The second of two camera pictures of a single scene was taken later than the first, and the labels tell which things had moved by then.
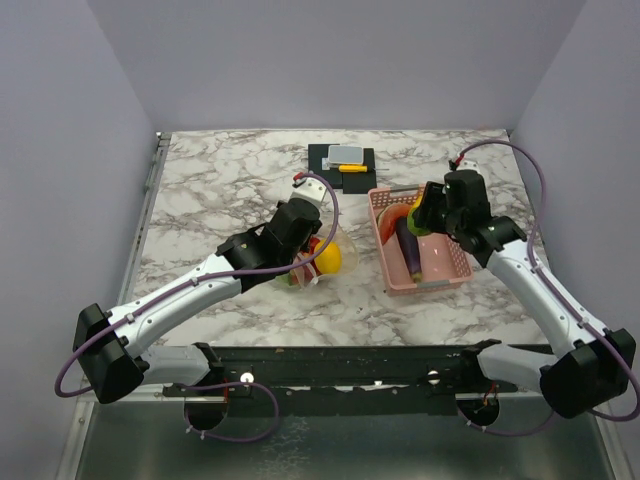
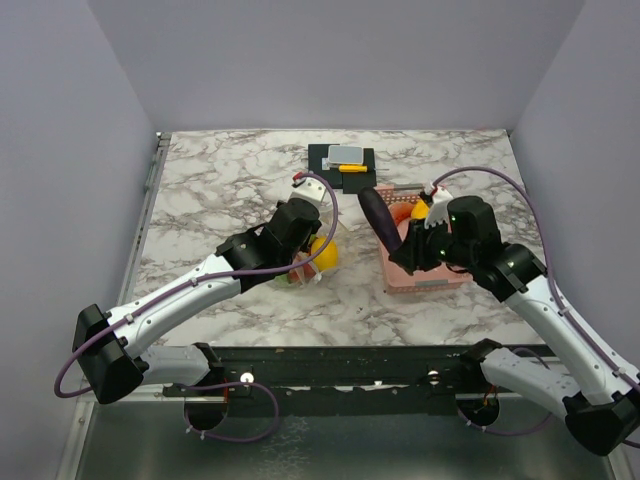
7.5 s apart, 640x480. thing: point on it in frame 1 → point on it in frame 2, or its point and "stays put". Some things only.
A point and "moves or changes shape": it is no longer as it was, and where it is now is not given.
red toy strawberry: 313,242 → 308,271
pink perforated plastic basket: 444,261 stays put
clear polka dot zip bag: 340,259 stays put
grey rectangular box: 345,154 stays put
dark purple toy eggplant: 410,245 moves or changes shape
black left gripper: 281,203 stays put
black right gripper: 427,213 → 413,252
